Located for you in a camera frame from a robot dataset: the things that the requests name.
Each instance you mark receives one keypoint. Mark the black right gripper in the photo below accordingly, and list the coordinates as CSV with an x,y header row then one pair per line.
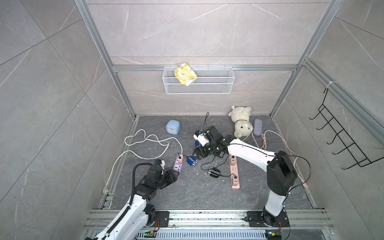
x,y
201,149

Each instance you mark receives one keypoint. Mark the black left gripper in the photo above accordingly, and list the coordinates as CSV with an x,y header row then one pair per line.
x,y
170,176

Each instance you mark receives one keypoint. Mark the purple power strip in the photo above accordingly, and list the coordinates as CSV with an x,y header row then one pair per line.
x,y
178,168

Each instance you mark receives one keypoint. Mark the blue shaver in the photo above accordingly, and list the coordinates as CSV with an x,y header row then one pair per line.
x,y
192,161
197,144

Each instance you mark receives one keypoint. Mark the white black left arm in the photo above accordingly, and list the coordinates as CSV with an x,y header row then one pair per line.
x,y
137,212

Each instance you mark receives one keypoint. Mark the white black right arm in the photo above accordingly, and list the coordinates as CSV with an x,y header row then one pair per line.
x,y
280,170

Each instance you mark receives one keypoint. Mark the black silver shaver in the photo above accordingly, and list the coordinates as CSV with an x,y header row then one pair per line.
x,y
214,172

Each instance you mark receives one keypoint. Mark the blue shaver on table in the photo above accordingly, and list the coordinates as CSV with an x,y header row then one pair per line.
x,y
192,161

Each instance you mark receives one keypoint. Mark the pink USB charger rear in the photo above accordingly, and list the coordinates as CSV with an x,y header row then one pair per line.
x,y
180,159

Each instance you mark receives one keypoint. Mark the white teddy bear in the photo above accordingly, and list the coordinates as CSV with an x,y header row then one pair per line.
x,y
240,116

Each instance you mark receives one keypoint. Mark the pink power strip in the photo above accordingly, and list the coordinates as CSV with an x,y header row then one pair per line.
x,y
235,184

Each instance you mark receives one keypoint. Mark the lavender oval case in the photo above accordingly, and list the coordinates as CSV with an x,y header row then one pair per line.
x,y
258,127

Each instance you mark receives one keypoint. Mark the light blue alarm clock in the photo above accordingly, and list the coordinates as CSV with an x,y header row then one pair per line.
x,y
173,127

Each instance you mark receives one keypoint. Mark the white wire wall basket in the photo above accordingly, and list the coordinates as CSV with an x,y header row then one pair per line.
x,y
209,80

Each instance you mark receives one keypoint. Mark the metal base rail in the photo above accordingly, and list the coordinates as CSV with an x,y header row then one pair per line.
x,y
231,225

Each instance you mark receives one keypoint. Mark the black wall hook rack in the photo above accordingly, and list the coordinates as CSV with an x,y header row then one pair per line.
x,y
340,134

